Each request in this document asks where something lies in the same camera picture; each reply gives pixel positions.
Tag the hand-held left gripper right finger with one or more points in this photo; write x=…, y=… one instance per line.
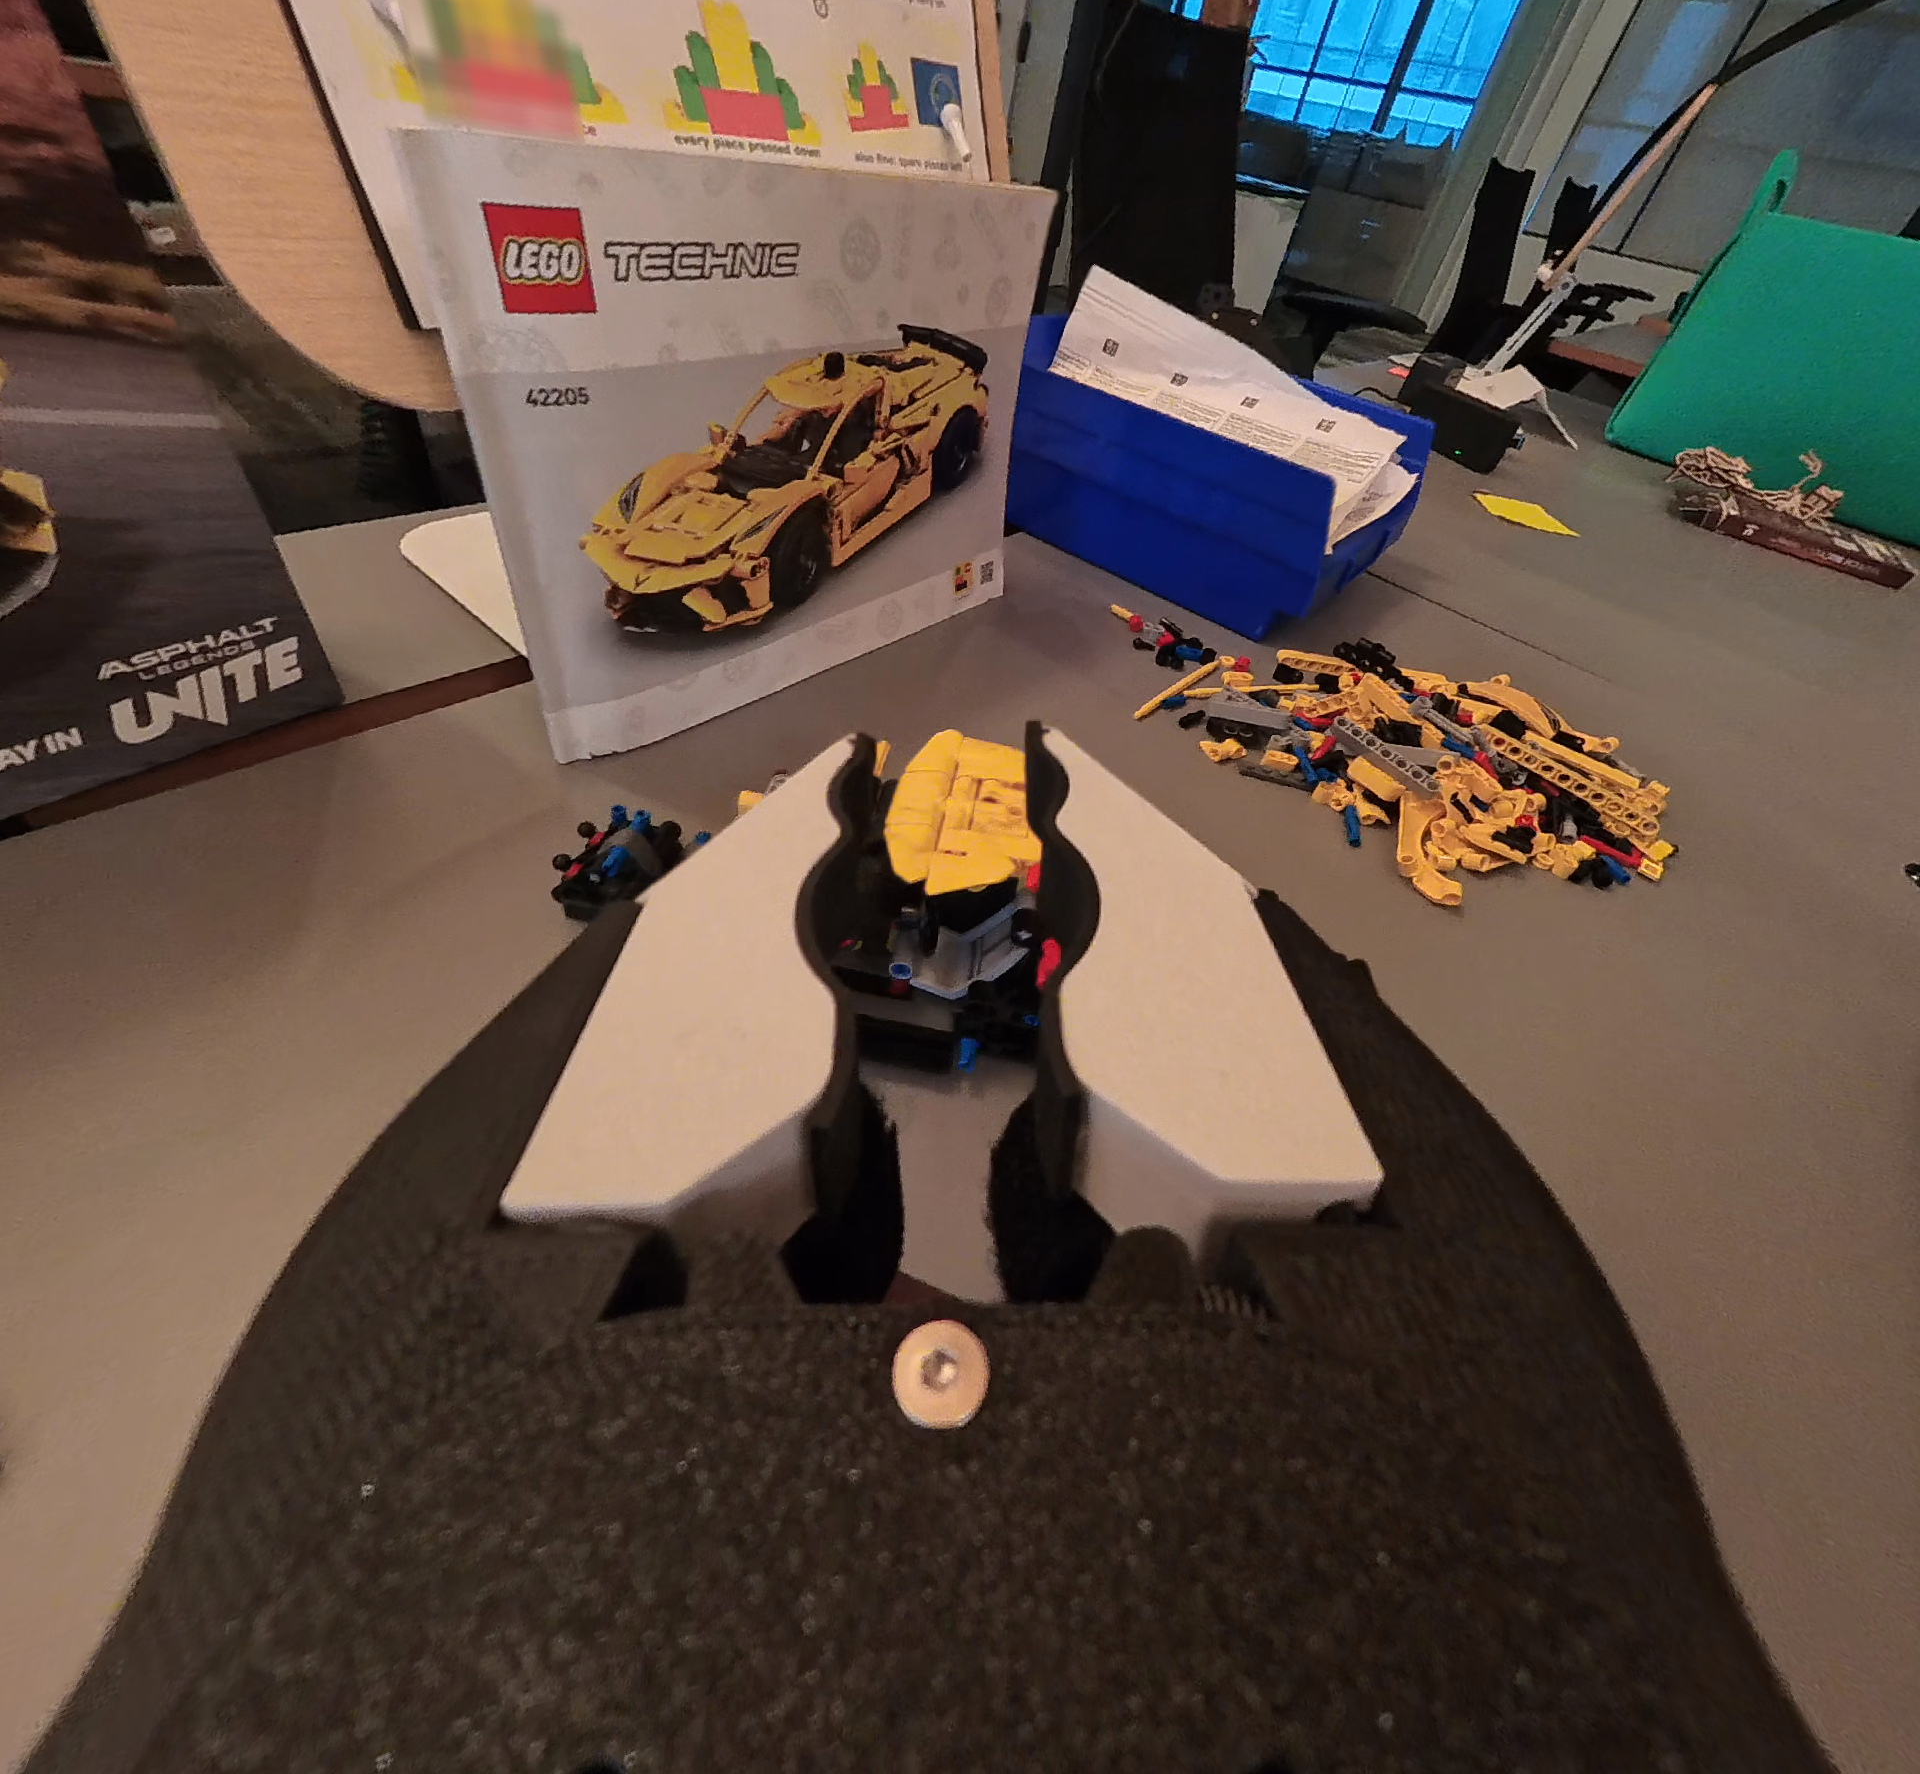
x=1201, y=1038

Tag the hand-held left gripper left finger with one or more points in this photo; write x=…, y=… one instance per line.
x=674, y=1038

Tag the partly built toy car chassis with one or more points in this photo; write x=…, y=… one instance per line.
x=960, y=815

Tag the black brick assembly blue pins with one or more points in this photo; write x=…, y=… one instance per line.
x=613, y=866

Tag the pile of loose bricks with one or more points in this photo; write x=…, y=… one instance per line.
x=1440, y=754

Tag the toy car instruction booklet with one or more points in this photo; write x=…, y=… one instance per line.
x=720, y=574

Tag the white stand base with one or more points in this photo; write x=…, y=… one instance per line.
x=465, y=574

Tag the blue plastic bin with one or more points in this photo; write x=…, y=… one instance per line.
x=1169, y=515

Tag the yellow paper sheet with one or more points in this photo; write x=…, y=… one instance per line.
x=1523, y=515

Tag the white paper sheets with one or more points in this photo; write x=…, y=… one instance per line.
x=1201, y=363

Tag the black device green light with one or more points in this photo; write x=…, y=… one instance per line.
x=1461, y=417

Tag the toy car set box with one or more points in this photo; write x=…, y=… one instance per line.
x=120, y=528

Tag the wooden skeleton model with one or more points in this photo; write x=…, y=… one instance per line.
x=1754, y=491

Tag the green folding box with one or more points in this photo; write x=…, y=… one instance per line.
x=1769, y=349

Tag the wooden board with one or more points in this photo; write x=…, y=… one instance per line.
x=224, y=154

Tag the paned window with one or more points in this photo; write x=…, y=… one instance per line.
x=1349, y=5

